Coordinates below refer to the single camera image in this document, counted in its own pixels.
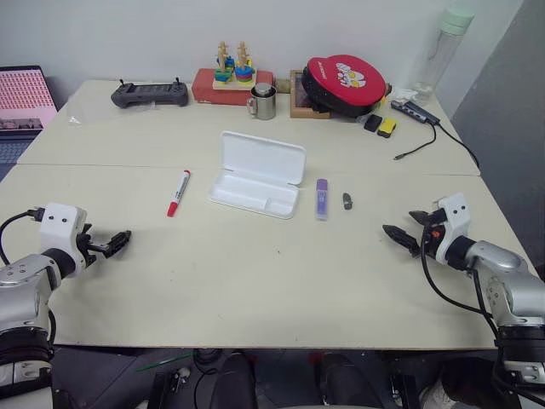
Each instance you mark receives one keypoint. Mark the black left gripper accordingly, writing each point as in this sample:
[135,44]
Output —
[91,249]

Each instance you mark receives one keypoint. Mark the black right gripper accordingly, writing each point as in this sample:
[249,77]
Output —
[431,243]

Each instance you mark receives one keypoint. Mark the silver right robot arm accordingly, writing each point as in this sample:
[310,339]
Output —
[511,277]

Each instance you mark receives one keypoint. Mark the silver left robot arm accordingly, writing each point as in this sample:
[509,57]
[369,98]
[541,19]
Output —
[21,272]

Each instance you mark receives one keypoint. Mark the red round pouch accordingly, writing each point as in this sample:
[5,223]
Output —
[345,81]

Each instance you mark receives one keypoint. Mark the white plastic case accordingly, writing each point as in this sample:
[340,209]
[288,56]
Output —
[260,158]

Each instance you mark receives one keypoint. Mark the small dark grey eraser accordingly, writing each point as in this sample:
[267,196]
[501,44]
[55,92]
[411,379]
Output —
[348,201]

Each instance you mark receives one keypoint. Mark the red white marker pen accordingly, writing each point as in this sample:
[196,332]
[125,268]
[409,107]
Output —
[179,194]

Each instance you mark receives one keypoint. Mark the yellow black board eraser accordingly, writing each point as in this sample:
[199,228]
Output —
[388,127]

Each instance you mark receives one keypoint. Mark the grey USB hub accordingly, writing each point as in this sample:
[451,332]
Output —
[415,111]

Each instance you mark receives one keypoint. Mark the green thin stick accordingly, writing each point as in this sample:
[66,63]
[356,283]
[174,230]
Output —
[164,362]

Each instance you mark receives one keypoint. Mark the clear plastic scrap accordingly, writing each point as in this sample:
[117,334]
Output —
[74,120]

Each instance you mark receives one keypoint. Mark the crumpled white tissue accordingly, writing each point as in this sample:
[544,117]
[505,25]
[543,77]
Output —
[402,93]

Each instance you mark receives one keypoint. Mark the grey handheld remote controller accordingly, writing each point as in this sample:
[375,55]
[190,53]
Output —
[149,96]

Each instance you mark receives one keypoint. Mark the dark rounded shape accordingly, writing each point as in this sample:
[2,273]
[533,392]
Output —
[347,383]
[232,383]

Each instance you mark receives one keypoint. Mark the clear bottle green lid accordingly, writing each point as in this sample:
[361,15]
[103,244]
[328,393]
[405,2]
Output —
[438,59]

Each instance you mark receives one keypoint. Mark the red cardboard box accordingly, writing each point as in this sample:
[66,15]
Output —
[202,87]

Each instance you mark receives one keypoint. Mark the laptop with pink screen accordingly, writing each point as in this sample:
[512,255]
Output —
[21,93]

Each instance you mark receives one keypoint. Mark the stainless steel mug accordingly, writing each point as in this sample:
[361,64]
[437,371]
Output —
[265,106]

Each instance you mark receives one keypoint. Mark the wooden colourful stacking toy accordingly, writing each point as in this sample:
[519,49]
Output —
[234,76]

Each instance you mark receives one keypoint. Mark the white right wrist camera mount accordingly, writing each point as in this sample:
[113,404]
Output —
[455,221]

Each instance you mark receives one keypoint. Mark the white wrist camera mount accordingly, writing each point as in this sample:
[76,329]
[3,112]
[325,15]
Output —
[59,230]
[455,221]

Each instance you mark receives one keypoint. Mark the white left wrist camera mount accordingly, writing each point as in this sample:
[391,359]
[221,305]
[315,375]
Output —
[59,230]

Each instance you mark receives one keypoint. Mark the wooden picture frame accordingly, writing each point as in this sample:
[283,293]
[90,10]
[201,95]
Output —
[298,108]

